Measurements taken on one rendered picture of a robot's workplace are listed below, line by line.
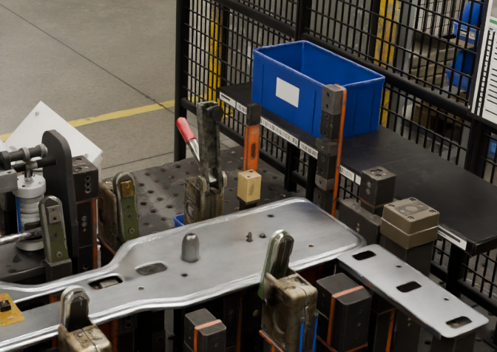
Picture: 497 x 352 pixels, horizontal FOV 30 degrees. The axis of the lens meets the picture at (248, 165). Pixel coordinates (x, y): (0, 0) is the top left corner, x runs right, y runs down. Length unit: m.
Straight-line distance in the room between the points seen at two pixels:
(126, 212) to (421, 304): 0.56
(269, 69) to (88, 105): 2.91
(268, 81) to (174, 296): 0.80
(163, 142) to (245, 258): 2.95
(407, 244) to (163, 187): 1.01
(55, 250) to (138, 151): 2.84
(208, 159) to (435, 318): 0.53
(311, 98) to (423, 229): 0.48
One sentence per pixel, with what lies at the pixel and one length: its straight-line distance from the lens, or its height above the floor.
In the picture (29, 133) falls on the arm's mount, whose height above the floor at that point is 0.91.
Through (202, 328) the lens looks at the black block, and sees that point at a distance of 1.50.
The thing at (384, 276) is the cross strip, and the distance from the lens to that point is 1.65.
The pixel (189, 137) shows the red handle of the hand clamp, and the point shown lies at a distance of 1.82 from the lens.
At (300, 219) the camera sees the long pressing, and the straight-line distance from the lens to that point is 1.80.
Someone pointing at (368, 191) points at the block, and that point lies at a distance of 1.84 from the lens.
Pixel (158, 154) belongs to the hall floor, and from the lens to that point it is 4.45.
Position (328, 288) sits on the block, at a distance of 1.63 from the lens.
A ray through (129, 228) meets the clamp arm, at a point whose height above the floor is 1.01.
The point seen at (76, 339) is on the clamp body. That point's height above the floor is 1.05.
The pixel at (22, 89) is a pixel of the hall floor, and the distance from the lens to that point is 5.29.
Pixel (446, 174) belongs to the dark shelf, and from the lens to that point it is 1.98.
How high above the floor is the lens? 1.85
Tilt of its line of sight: 25 degrees down
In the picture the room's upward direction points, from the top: 3 degrees clockwise
